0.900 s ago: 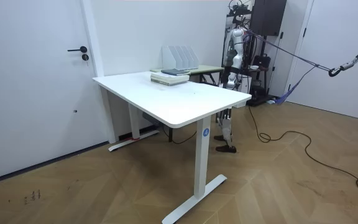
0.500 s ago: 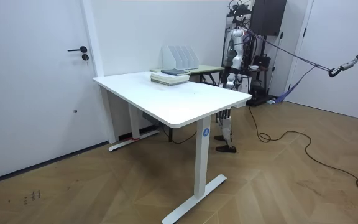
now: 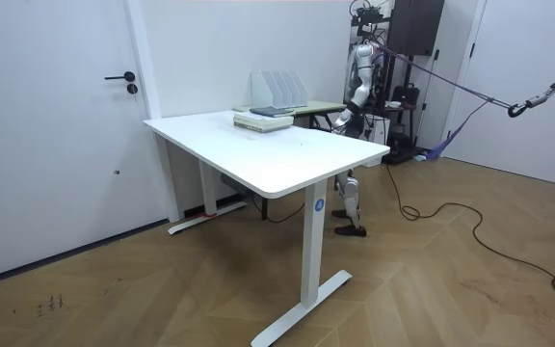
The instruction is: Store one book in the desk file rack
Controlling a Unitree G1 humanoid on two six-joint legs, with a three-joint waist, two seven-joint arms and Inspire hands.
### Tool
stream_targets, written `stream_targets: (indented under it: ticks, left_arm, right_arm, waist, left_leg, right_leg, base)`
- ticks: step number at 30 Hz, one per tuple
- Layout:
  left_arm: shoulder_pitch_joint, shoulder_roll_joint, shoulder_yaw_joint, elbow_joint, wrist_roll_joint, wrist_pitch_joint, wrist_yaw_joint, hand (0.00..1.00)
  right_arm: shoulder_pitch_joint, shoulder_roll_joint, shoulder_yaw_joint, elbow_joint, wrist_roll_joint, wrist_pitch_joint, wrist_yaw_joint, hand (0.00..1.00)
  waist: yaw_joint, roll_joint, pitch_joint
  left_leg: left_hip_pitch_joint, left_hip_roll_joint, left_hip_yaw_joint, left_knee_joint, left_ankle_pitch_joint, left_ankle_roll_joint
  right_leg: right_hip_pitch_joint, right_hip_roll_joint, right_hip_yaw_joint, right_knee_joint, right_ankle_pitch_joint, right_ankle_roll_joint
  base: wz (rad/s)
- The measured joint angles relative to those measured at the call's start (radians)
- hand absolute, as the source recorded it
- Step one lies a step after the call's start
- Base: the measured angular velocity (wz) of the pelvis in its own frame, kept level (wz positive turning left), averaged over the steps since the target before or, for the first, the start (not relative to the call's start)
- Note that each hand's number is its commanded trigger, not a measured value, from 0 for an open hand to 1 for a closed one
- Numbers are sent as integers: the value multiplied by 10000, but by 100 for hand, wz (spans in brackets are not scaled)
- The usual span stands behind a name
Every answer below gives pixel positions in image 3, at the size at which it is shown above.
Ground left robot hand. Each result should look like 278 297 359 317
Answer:
330 114 353 136

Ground green top desk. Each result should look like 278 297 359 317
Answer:
232 100 348 132

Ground black equipment stand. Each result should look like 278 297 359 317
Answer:
381 47 426 166

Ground robot legs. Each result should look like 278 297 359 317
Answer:
330 111 369 238

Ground dark grey book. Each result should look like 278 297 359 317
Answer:
250 106 297 119

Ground black bag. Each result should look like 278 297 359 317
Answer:
391 83 421 106

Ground pale thick book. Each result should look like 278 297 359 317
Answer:
232 120 295 134

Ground white standing desk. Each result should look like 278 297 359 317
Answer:
143 109 392 347

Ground white file holder rack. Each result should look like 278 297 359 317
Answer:
251 70 310 109

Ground robot body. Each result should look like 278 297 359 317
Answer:
343 0 392 115

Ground black screen panel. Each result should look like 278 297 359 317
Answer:
385 0 446 57

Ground plain white door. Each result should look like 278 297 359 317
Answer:
442 0 555 187

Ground thin black desk cable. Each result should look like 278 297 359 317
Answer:
251 192 306 226

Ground black floor cable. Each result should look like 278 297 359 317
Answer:
383 163 555 318

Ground cable bundle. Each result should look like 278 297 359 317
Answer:
376 42 555 161

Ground black door handle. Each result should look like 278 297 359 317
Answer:
104 70 137 83

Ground white door with black handle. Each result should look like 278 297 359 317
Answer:
0 0 171 285

